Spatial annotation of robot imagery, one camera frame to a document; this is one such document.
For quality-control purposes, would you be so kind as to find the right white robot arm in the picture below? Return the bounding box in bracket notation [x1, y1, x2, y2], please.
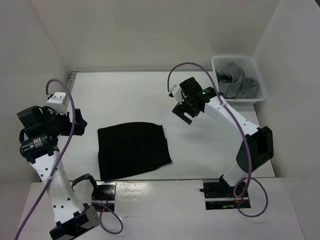
[168, 77, 274, 197]

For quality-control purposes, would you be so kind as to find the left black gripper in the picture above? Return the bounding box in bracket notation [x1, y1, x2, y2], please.
[42, 105, 87, 136]

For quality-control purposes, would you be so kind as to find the black skirt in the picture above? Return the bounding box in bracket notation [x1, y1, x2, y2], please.
[97, 122, 172, 181]

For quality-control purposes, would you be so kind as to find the grey skirt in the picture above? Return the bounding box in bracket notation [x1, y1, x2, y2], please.
[215, 62, 259, 100]

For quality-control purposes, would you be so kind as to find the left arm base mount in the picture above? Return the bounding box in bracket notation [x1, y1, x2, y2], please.
[91, 182, 117, 211]

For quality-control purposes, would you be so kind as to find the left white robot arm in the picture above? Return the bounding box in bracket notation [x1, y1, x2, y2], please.
[17, 105, 100, 240]

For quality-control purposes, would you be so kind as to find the white plastic basket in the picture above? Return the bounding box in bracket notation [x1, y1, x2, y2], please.
[211, 55, 268, 104]

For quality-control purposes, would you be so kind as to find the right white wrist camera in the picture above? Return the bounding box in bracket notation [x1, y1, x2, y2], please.
[169, 85, 184, 104]

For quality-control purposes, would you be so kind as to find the aluminium table edge rail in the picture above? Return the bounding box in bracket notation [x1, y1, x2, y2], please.
[39, 71, 78, 182]

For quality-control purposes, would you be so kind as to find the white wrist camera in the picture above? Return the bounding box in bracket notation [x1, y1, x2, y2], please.
[46, 92, 68, 114]
[169, 85, 184, 104]

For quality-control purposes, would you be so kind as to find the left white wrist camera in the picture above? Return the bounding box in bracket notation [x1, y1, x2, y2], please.
[46, 92, 68, 114]

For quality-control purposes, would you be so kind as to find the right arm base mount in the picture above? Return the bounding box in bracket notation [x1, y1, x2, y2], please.
[199, 179, 251, 210]

